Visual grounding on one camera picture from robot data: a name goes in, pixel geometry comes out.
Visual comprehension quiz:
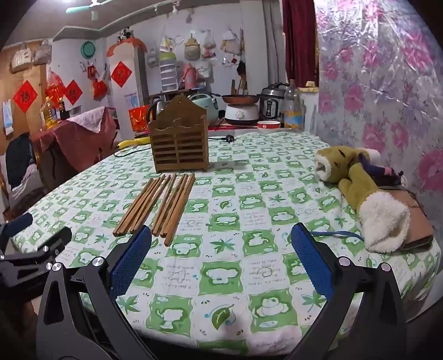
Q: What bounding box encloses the row of wooden chopsticks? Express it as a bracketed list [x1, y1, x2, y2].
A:
[113, 173, 196, 247]

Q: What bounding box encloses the white plastic drawer tower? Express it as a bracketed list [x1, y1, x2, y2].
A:
[159, 52, 179, 92]

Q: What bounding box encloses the beige handbag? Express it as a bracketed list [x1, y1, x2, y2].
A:
[10, 43, 34, 73]

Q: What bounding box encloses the green white patterned tablecloth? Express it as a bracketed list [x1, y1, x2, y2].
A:
[10, 133, 433, 350]

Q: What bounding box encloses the green ceiling fan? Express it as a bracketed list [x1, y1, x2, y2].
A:
[66, 0, 115, 15]

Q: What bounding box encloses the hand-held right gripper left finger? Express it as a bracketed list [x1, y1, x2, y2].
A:
[36, 226, 153, 360]

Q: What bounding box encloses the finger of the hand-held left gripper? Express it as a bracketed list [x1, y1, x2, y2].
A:
[0, 227, 72, 277]
[0, 213, 33, 257]

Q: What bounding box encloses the clear packaged bag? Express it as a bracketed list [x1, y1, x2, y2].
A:
[33, 39, 52, 66]

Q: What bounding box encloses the wooden chopstick holder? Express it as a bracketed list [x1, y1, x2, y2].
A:
[149, 94, 210, 174]

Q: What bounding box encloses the red plastic hanging bag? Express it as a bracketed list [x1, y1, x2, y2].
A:
[46, 69, 66, 99]

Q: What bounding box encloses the orange hanging bag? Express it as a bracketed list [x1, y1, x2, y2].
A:
[93, 79, 110, 101]

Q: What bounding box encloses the clear plastic bottle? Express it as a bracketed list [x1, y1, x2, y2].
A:
[284, 79, 306, 132]

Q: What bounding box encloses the red diamond paper decoration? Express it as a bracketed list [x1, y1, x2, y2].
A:
[111, 61, 133, 88]
[64, 79, 83, 105]
[13, 80, 38, 113]

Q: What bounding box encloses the purple knit cloth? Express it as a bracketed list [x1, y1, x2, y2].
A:
[358, 152, 404, 187]

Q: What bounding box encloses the dark red curtain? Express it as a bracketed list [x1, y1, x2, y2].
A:
[282, 0, 319, 90]

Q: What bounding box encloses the black silver pressure cooker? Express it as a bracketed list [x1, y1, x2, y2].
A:
[259, 82, 290, 122]

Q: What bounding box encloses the pink white cloth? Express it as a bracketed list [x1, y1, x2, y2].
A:
[66, 106, 106, 132]

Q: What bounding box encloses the green fleece-lined mitten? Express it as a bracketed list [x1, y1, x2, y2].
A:
[314, 145, 381, 184]
[338, 163, 411, 253]

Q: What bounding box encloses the blue white hanging cloth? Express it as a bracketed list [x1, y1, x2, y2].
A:
[3, 100, 15, 136]

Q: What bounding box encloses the white red bowl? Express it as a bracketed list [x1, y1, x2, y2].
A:
[257, 120, 282, 135]

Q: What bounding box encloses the blue cord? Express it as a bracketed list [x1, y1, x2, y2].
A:
[311, 230, 364, 240]

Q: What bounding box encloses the orange cloth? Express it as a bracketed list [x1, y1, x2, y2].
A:
[106, 37, 148, 58]

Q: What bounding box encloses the beige hanging bag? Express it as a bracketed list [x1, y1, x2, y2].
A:
[183, 31, 201, 61]

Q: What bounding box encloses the red gift bag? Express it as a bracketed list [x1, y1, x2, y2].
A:
[129, 106, 151, 132]

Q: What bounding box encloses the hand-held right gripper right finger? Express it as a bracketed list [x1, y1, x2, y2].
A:
[287, 223, 408, 360]

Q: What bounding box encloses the yellow electric frying pan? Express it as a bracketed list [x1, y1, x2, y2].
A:
[118, 137, 150, 150]

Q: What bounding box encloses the steel electric kettle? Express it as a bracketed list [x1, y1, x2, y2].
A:
[149, 99, 170, 122]

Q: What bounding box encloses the table with red cloth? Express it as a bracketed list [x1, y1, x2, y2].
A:
[31, 107, 119, 172]

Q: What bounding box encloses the yellow cooking oil bottle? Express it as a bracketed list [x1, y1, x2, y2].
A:
[41, 96, 58, 130]

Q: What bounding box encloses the mint green rice cooker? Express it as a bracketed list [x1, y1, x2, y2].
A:
[191, 93, 219, 122]

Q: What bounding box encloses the white electric cooker base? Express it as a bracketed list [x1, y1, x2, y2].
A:
[225, 102, 260, 126]

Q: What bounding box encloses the pink thermos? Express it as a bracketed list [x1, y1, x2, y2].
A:
[183, 63, 196, 91]

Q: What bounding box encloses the white fridge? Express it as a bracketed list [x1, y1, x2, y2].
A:
[107, 43, 148, 139]

